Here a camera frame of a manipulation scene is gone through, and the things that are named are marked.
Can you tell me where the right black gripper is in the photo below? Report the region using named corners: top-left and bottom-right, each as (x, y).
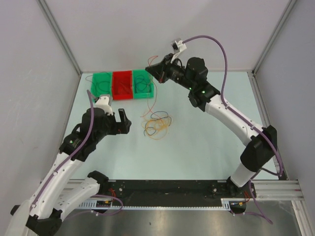
top-left (145, 54), bottom-right (194, 91)

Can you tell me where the dark blue wire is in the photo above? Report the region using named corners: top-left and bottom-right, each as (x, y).
top-left (142, 112), bottom-right (170, 136)

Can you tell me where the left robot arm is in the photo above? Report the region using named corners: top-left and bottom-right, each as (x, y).
top-left (5, 108), bottom-right (131, 236)

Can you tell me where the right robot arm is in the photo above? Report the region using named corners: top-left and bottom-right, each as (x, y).
top-left (145, 54), bottom-right (277, 197)

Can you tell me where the right green bin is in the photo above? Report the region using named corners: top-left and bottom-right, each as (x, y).
top-left (132, 70), bottom-right (154, 99)

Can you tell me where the green bin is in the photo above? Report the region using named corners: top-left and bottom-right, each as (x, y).
top-left (132, 70), bottom-right (154, 99)
top-left (91, 72), bottom-right (113, 97)

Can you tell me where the red bin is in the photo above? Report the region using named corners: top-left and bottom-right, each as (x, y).
top-left (112, 70), bottom-right (133, 100)

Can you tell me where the left green bin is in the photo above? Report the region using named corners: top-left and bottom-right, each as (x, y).
top-left (91, 72), bottom-right (113, 97)

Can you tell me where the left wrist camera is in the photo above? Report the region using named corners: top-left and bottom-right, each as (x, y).
top-left (95, 94), bottom-right (114, 116)

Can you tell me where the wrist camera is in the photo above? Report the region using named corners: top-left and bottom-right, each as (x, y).
top-left (95, 94), bottom-right (114, 116)
top-left (171, 38), bottom-right (187, 63)

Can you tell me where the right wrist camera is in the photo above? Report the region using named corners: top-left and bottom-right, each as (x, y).
top-left (171, 38), bottom-right (187, 63)

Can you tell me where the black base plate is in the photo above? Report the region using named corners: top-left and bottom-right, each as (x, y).
top-left (107, 180), bottom-right (255, 198)

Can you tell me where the grey cable duct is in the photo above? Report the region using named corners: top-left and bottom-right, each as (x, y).
top-left (78, 200), bottom-right (230, 211)

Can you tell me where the aluminium frame rail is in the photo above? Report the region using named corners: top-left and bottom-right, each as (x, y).
top-left (59, 179), bottom-right (305, 201)

